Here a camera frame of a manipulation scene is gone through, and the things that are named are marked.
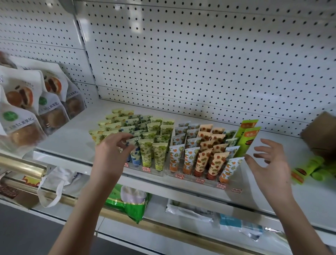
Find row of yellow pineapple tubes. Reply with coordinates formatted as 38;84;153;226
89;109;135;145

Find plain green tube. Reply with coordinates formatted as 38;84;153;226
313;161;336;182

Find person's left forearm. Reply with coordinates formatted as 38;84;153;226
48;179;124;255

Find white cloth bag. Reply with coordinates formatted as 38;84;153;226
37;167;82;208

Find clear acrylic display tray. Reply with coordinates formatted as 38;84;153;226
89;110;176;177
165;123;245;194

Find rows of green grape tubes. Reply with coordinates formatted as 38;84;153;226
138;117;175;172

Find white pegboard back panel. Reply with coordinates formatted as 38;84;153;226
0;0;98;106
74;0;336;139

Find person's right hand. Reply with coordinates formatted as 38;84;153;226
244;138;293;196

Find rows of orange citrus tubes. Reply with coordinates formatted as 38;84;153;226
169;123;201;176

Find blue and white packet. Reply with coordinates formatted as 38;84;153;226
219;212;264;242

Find blue floral cream tube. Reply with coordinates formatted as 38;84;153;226
125;138;141;166

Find green tube with brown print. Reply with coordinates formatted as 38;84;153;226
290;156;325;186

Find brown chocolate bar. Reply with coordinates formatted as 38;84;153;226
0;183;22;201

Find white shelf with gold rail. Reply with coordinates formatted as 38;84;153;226
0;150;47;180

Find person's right forearm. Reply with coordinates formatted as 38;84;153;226
265;190;335;255

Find white lower shelf, gold edge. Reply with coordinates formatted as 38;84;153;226
0;163;336;255

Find green sachet with orange top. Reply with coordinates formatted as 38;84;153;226
234;127;262;158
234;119;259;140

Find person's left hand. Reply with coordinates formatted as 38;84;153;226
90;132;137;184

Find brown cardboard box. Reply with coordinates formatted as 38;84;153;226
300;111;336;161

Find row of blue-print tubes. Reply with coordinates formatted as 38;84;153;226
125;114;152;166

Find white bread bun packet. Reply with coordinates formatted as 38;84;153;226
0;51;18;70
61;78;86;121
0;66;49;156
34;63;71;136

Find white metal shelf board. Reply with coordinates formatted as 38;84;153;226
33;98;336;240

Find white plastic packet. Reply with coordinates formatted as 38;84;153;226
165;198;215;223

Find green and white packet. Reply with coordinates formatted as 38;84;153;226
104;183;153;224

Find rows of brown peach tubes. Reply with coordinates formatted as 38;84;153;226
194;124;230;182

